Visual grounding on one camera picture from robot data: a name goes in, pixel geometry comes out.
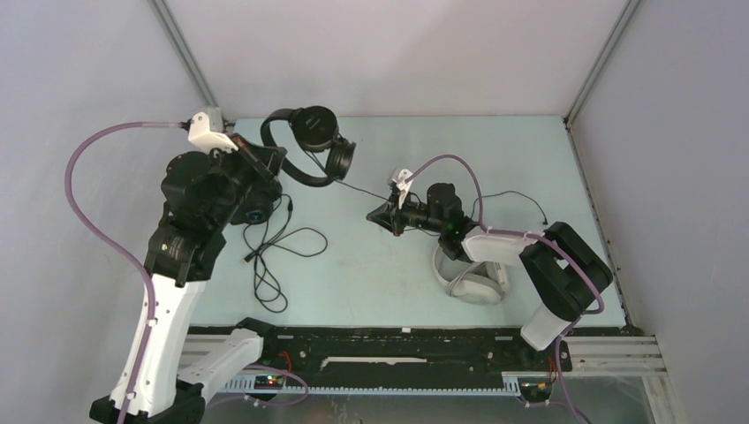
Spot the black and blue headset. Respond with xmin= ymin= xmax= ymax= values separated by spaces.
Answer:
xmin=230 ymin=187 xmax=282 ymax=225

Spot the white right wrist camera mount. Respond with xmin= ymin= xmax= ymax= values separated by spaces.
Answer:
xmin=390 ymin=168 xmax=413 ymax=209

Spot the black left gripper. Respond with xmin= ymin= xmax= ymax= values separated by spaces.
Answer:
xmin=208 ymin=132 xmax=286 ymax=229

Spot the white slotted cable duct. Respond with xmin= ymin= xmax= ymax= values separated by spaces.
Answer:
xmin=218 ymin=374 xmax=553 ymax=398

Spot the aluminium frame post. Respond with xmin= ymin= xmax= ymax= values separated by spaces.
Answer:
xmin=564 ymin=0 xmax=644 ymax=129
xmin=147 ymin=0 xmax=218 ymax=107

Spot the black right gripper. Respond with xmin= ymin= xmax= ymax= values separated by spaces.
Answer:
xmin=366 ymin=190 xmax=445 ymax=238

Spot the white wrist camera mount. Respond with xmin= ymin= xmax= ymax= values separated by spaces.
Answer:
xmin=187 ymin=106 xmax=238 ymax=154
xmin=390 ymin=168 xmax=413 ymax=209

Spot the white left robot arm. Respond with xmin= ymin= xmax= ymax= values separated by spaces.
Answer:
xmin=89 ymin=134 xmax=287 ymax=423

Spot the thin black headphone cable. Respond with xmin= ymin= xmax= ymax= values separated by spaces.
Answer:
xmin=304 ymin=148 xmax=549 ymax=239

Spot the aluminium frame post left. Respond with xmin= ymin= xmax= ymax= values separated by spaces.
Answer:
xmin=147 ymin=0 xmax=218 ymax=107

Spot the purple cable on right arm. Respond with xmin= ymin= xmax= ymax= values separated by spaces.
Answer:
xmin=404 ymin=154 xmax=606 ymax=424

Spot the small black on-ear headphones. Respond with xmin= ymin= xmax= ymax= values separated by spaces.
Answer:
xmin=260 ymin=105 xmax=356 ymax=188

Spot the aluminium frame post right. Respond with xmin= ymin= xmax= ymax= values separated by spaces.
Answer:
xmin=564 ymin=0 xmax=644 ymax=129

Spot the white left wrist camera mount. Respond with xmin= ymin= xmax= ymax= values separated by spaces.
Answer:
xmin=187 ymin=106 xmax=238 ymax=154

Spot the white gaming headset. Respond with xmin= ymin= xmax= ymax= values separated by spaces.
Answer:
xmin=431 ymin=245 xmax=510 ymax=306

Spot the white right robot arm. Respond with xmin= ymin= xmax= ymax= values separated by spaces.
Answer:
xmin=366 ymin=183 xmax=613 ymax=369

